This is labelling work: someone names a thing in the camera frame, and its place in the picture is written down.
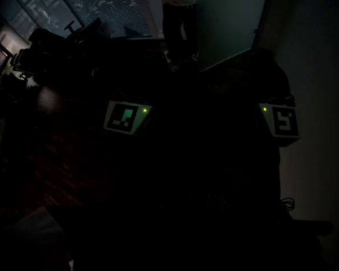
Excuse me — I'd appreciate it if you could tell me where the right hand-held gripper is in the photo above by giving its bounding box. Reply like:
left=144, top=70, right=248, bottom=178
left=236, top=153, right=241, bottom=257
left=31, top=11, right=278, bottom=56
left=257, top=94, right=302, bottom=148

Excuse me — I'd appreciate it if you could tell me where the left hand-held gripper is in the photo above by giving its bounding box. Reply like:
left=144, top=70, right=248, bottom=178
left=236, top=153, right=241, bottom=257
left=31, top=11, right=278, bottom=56
left=102, top=92, right=154, bottom=137

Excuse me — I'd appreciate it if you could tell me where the frosted glass door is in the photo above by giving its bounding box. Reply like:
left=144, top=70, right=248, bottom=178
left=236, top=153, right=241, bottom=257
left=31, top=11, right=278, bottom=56
left=195, top=0, right=270, bottom=73

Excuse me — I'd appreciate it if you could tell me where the black office chair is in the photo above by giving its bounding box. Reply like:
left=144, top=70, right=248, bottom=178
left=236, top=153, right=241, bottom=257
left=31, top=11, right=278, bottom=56
left=11, top=17, right=116, bottom=78

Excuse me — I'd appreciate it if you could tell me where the window with blinds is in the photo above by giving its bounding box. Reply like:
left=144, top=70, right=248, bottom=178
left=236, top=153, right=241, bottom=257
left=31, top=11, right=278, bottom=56
left=0, top=0, right=159, bottom=40

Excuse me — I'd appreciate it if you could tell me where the black cable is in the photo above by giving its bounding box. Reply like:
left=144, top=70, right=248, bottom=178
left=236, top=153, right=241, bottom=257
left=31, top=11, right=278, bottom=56
left=279, top=197, right=296, bottom=211

